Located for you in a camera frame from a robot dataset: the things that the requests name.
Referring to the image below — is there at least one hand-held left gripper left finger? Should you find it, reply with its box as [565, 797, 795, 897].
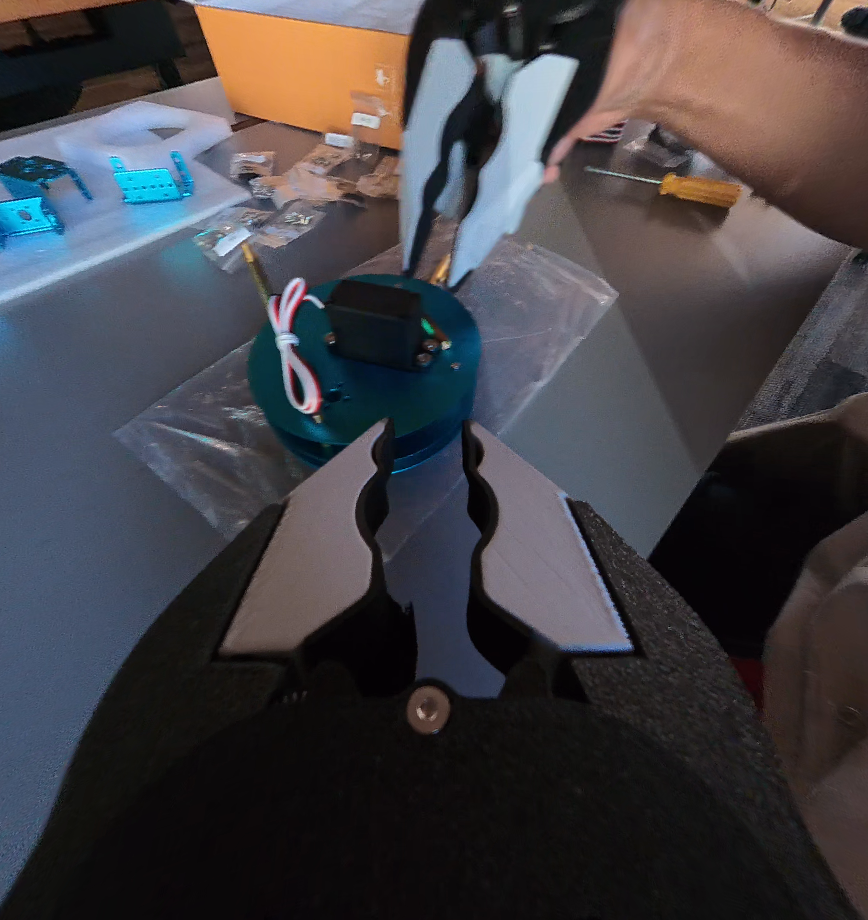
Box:
[218, 418, 398, 660]

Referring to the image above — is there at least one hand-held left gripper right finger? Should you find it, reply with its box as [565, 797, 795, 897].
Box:
[463, 420, 636, 656]

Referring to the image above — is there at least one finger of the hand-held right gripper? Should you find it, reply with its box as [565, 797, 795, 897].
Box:
[448, 56, 581, 290]
[400, 38, 478, 280]

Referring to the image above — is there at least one blue round turntable base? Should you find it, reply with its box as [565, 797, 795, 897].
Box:
[247, 273, 484, 475]

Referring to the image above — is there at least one black servo motor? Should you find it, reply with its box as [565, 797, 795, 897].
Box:
[326, 279, 424, 372]

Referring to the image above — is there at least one person's right forearm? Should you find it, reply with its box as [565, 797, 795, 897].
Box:
[650, 0, 868, 258]

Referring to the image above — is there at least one grey desk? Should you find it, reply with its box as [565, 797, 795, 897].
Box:
[0, 75, 859, 920]

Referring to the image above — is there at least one person's right hand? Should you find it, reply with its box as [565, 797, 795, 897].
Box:
[548, 0, 694, 170]

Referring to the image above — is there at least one orange cardboard box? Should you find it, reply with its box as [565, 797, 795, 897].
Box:
[190, 0, 424, 152]

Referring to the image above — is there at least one pile of small screw bags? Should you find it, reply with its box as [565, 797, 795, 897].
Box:
[193, 90, 406, 274]

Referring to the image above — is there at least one clear plastic bag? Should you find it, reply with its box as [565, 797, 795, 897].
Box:
[113, 237, 619, 562]

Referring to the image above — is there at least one red badge card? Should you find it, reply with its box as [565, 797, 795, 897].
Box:
[732, 654, 765, 716]

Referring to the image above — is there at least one white foam tray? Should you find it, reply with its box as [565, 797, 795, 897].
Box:
[0, 101, 251, 317]

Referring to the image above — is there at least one yellow handle screwdriver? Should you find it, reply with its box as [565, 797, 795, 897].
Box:
[585, 165, 744, 209]

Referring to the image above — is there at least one red white servo cable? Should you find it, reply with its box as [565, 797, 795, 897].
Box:
[267, 276, 329, 416]

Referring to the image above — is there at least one small blue angled bracket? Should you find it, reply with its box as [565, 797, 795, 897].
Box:
[0, 197, 66, 250]

